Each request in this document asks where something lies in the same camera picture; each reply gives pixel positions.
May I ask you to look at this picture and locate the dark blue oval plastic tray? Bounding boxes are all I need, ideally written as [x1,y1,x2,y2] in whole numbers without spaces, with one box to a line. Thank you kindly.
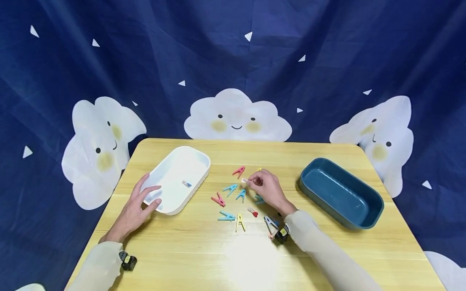
[299,158,385,231]

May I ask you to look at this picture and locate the scatter of coloured clothespins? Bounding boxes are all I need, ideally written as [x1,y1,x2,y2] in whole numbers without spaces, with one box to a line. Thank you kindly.
[211,166,281,240]

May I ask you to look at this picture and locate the white oval plastic tray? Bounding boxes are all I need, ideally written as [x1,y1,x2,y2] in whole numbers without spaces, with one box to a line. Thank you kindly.
[140,145,212,216]

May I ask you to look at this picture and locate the black wrist band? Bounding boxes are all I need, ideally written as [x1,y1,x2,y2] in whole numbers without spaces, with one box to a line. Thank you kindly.
[119,251,138,271]
[273,223,291,245]

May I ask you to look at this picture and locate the person's left hand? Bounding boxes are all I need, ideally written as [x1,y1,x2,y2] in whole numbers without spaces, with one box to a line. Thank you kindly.
[99,173,163,243]

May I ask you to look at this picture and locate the person's right forearm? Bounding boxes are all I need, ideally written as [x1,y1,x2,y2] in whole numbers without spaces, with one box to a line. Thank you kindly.
[284,209,383,291]

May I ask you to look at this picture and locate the person's left forearm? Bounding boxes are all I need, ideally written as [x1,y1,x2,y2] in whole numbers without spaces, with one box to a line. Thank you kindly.
[67,241,124,291]

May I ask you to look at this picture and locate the person's right hand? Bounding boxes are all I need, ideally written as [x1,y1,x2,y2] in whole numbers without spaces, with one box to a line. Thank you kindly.
[248,169,298,218]

